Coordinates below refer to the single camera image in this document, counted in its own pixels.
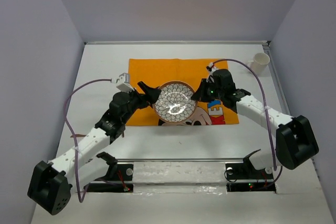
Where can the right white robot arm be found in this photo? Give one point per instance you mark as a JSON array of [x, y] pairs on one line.
[[292, 139]]

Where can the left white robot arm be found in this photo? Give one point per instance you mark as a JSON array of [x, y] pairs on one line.
[[52, 183]]

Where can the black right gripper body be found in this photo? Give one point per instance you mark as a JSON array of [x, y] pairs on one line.
[[215, 93]]

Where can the floral patterned brown-rim plate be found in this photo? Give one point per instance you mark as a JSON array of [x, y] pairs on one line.
[[175, 104]]

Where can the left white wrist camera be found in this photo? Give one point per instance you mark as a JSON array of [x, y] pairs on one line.
[[123, 81]]

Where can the orange Mickey Mouse placemat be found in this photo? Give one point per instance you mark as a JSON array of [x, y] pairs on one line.
[[156, 72]]

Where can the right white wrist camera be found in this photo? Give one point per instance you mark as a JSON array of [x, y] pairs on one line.
[[211, 68]]

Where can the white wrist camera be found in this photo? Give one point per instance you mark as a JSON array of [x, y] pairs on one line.
[[123, 81], [211, 68]]

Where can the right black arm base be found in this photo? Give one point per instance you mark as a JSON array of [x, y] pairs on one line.
[[241, 180]]

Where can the white ceramic mug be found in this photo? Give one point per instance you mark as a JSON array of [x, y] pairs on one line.
[[259, 63]]

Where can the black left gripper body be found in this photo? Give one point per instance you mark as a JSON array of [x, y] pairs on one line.
[[136, 101]]

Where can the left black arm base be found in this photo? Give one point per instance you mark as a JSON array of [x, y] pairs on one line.
[[118, 181]]

